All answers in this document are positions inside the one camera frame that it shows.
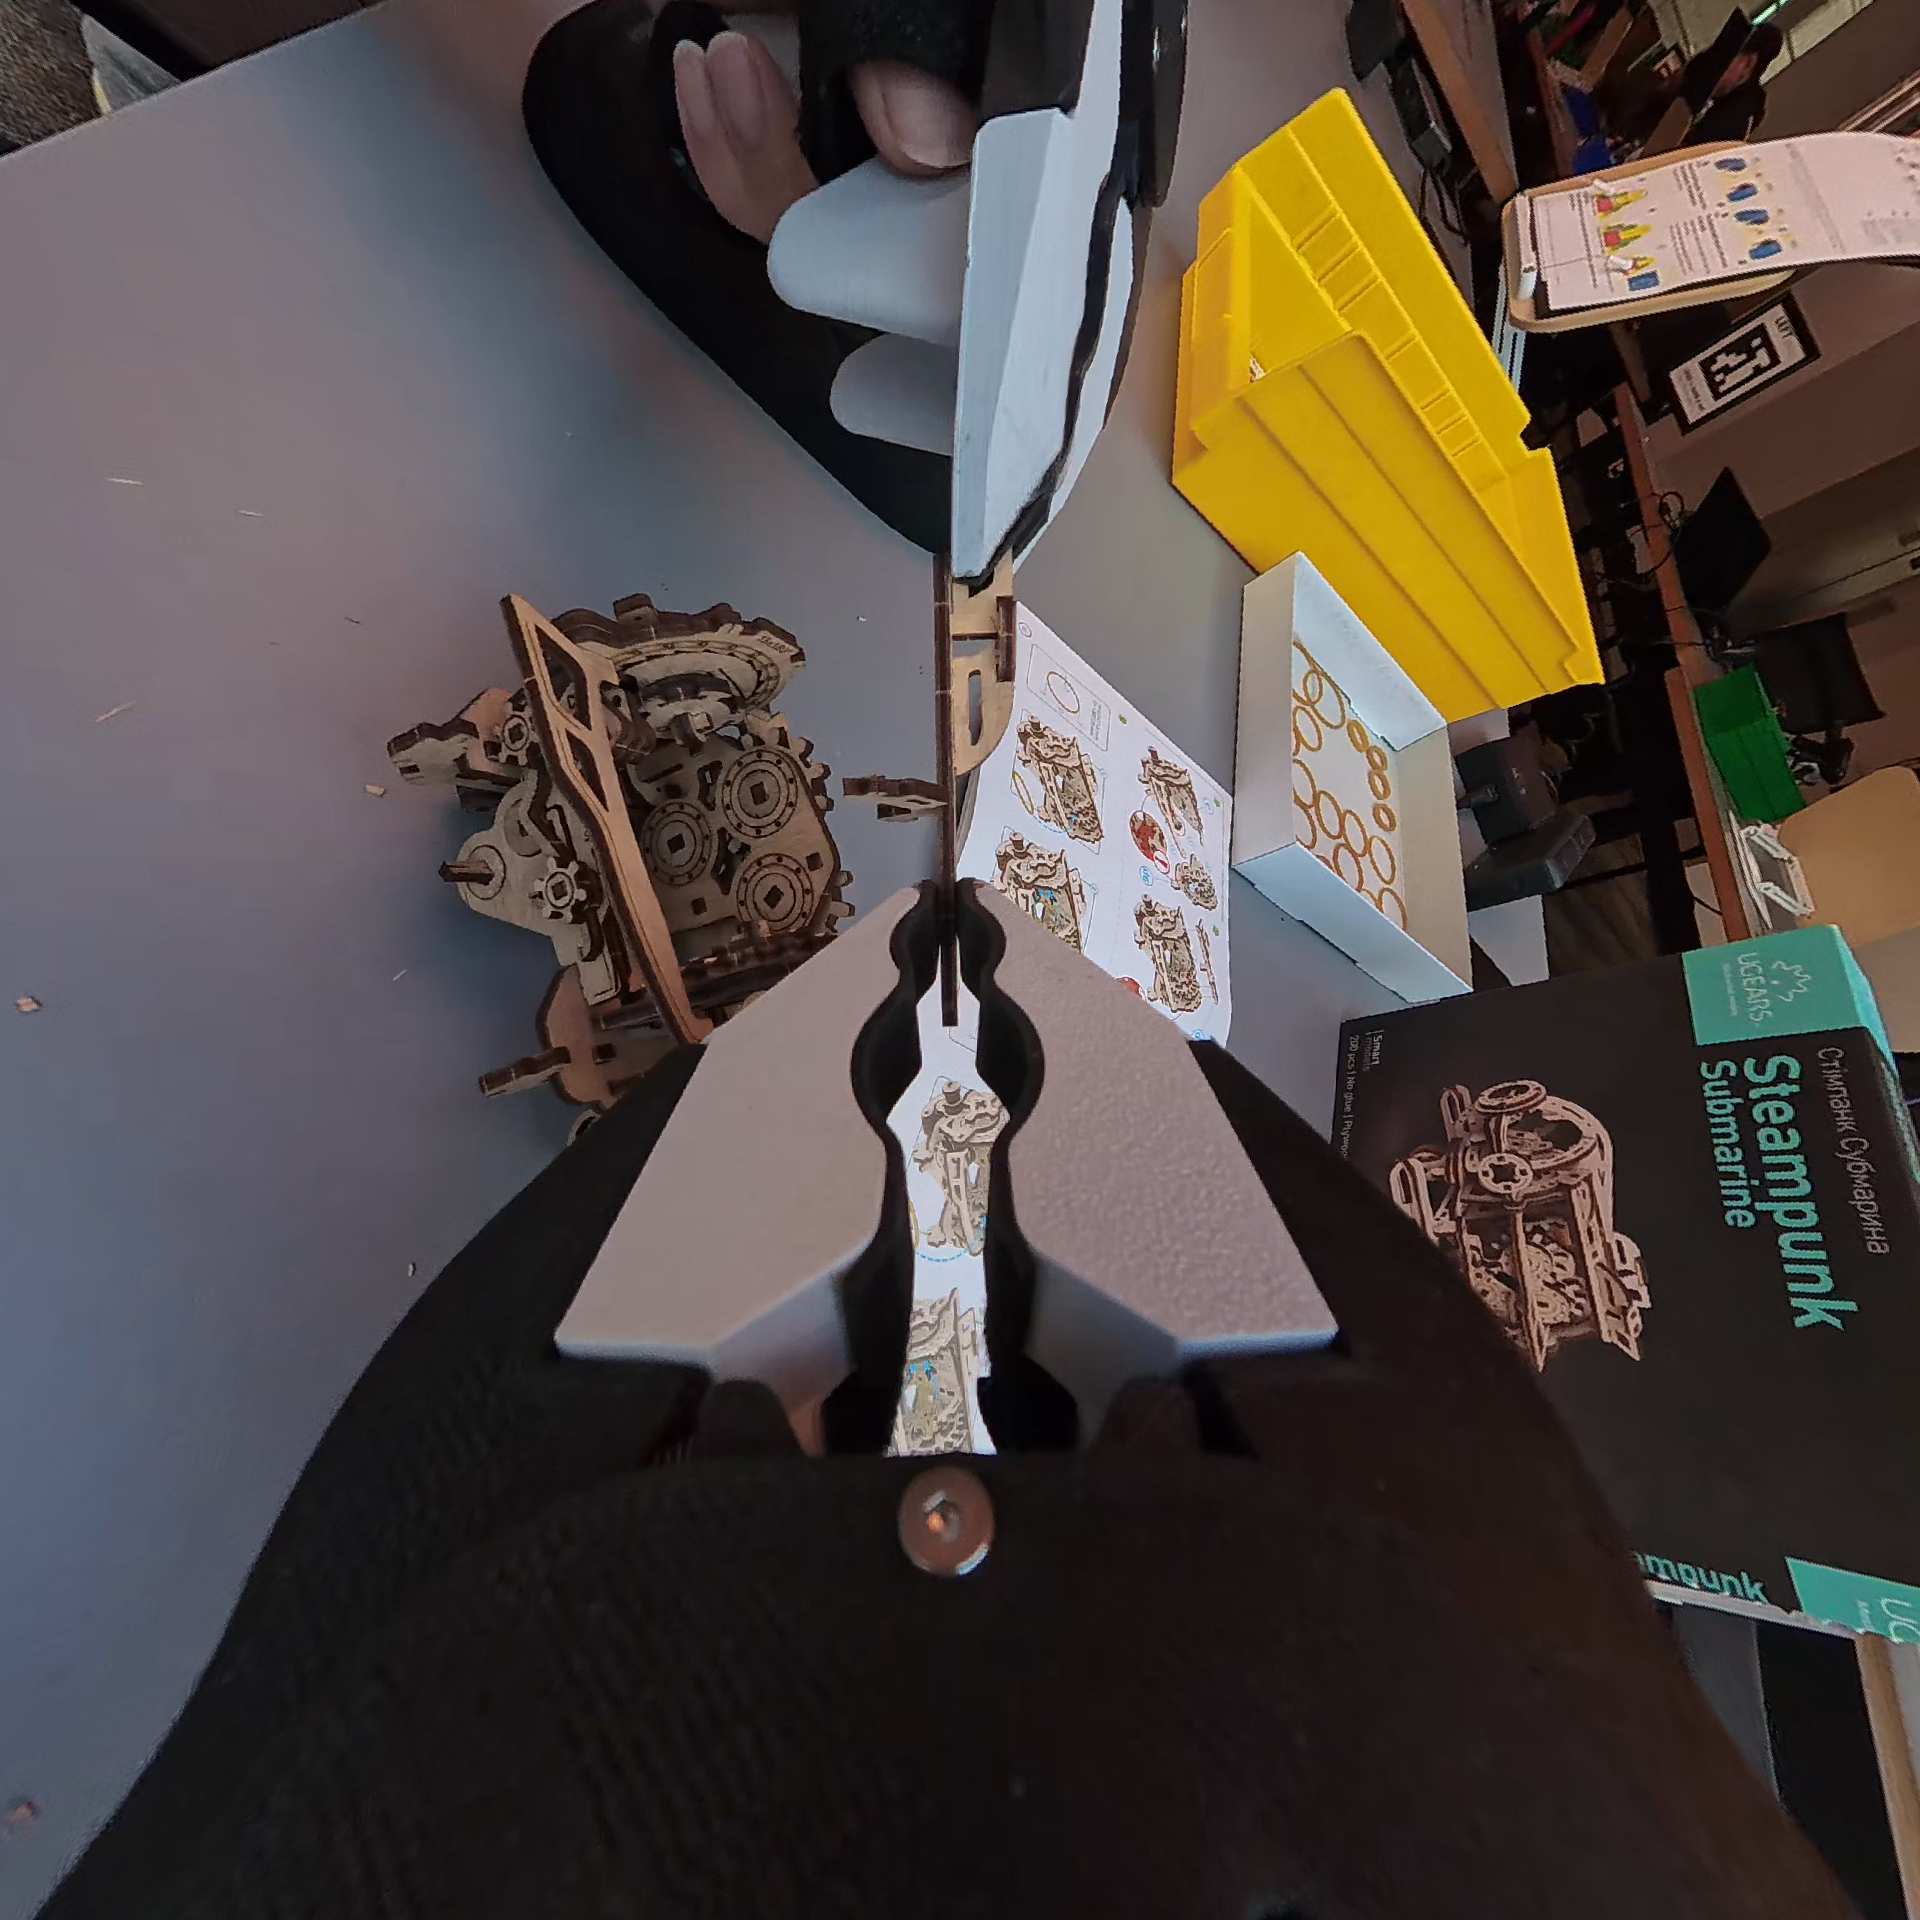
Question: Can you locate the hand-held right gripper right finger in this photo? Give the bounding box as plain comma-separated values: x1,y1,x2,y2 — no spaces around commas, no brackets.
959,883,1338,1455

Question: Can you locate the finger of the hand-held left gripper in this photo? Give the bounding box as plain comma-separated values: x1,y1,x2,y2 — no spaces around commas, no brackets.
948,106,1135,590
1049,0,1151,522

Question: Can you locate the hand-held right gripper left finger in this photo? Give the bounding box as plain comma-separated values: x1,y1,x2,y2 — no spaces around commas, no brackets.
556,883,940,1455

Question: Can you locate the wooden model part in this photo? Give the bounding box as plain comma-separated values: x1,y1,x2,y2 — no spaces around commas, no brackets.
842,550,1031,1030

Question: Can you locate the grey desk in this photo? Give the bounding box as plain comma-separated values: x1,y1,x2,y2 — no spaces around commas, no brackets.
0,0,1553,1920

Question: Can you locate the person's left hand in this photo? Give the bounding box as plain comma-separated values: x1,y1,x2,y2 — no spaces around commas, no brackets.
671,30,981,230

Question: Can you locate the yellow plastic bin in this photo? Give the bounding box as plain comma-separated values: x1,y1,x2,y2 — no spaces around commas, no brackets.
1173,84,1605,727

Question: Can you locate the white cardboard box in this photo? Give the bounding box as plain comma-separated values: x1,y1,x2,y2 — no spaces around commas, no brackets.
1232,550,1477,1006

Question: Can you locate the open instruction booklet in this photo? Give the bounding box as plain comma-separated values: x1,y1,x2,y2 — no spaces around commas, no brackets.
884,599,1237,1455

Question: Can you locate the wooden submarine model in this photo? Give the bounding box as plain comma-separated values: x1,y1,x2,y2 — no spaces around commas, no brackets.
383,591,856,1116

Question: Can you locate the pile of tan rubber rings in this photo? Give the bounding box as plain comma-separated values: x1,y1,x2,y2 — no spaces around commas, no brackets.
1287,635,1415,928

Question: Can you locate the black model kit box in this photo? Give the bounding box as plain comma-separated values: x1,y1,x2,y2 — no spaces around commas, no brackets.
1333,922,1920,1640

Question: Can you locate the dark grey box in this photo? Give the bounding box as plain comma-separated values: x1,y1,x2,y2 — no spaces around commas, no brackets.
1460,735,1599,912

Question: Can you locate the clipboard with printed sheet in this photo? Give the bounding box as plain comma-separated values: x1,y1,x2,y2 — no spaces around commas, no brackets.
1500,130,1920,336

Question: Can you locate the black and white marker sheet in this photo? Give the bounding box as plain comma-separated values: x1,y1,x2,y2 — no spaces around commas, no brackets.
1664,294,1821,434

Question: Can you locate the green plastic crate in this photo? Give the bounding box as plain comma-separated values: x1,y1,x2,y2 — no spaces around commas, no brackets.
1688,664,1809,823

